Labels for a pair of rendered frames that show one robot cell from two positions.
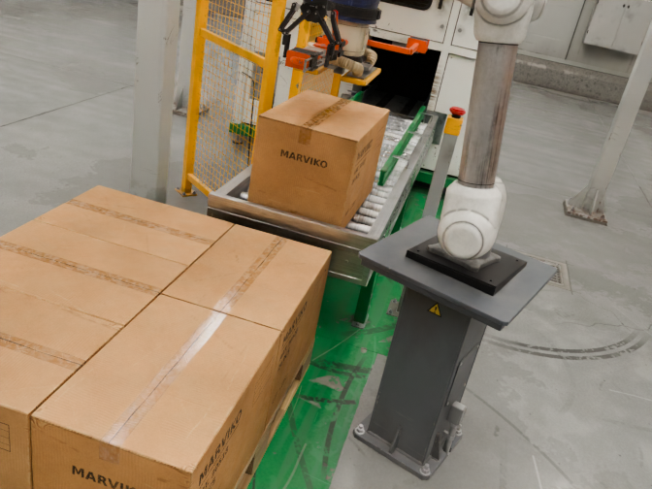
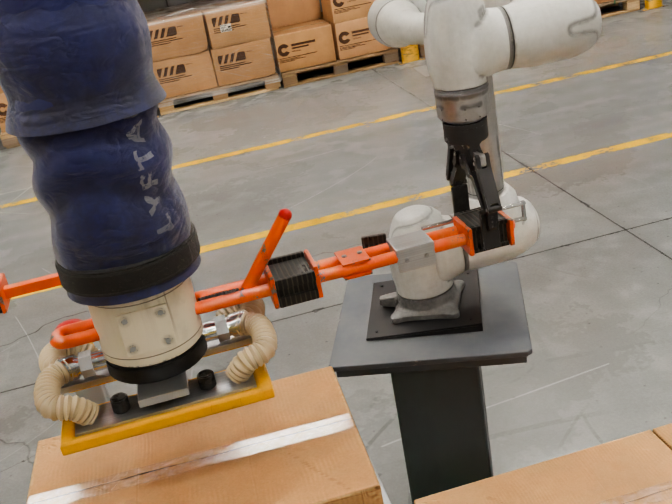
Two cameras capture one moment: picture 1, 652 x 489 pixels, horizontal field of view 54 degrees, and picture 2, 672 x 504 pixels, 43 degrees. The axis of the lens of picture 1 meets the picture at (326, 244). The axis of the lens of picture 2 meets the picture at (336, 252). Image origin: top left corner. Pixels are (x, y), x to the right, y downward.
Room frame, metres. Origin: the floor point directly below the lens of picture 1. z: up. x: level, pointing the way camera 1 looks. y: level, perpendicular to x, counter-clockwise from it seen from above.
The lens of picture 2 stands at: (2.74, 1.40, 1.86)
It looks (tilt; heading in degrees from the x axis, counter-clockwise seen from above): 24 degrees down; 251
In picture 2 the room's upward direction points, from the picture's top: 10 degrees counter-clockwise
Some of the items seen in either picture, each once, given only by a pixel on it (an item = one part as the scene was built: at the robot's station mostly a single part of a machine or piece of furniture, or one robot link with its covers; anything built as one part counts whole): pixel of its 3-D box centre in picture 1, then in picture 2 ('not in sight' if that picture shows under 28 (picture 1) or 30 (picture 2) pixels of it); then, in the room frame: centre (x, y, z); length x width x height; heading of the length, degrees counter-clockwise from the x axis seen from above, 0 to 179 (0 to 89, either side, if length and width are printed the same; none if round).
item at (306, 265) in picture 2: (329, 46); (291, 278); (2.38, 0.13, 1.25); 0.10 x 0.08 x 0.06; 80
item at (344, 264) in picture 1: (286, 244); not in sight; (2.27, 0.15, 0.48); 0.70 x 0.03 x 0.15; 80
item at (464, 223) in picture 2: (301, 58); (483, 230); (2.04, 0.19, 1.25); 0.08 x 0.07 x 0.05; 170
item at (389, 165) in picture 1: (412, 140); not in sight; (3.73, -0.38, 0.60); 1.60 x 0.10 x 0.09; 170
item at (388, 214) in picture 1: (408, 175); not in sight; (3.37, -0.38, 0.50); 2.31 x 0.05 x 0.19; 170
